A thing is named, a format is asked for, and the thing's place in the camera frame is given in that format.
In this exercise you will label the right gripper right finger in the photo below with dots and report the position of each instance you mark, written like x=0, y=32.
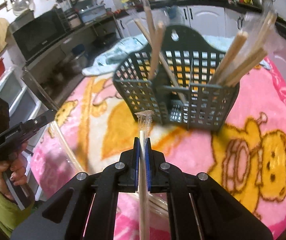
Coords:
x=198, y=207

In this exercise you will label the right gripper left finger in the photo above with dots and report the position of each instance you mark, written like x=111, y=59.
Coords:
x=85, y=207

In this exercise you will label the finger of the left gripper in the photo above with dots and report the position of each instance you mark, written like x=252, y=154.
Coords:
x=14, y=137

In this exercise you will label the wooden chopsticks pair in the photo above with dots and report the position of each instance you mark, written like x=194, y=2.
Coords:
x=156, y=37
x=163, y=61
x=144, y=123
x=251, y=45
x=72, y=158

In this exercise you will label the black microwave oven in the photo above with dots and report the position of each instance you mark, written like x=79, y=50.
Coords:
x=32, y=36

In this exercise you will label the steel pot on shelf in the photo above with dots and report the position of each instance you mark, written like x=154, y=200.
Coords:
x=76, y=63

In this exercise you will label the dark green utensil basket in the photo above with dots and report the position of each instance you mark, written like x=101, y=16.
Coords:
x=193, y=102

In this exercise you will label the light blue cloth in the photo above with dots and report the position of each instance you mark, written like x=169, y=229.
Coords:
x=108, y=61

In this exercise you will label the glass lid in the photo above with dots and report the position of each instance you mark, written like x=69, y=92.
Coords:
x=21, y=6

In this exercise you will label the blender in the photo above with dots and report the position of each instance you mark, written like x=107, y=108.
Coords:
x=66, y=5

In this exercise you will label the blue plastic box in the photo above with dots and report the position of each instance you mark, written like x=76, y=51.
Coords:
x=92, y=13

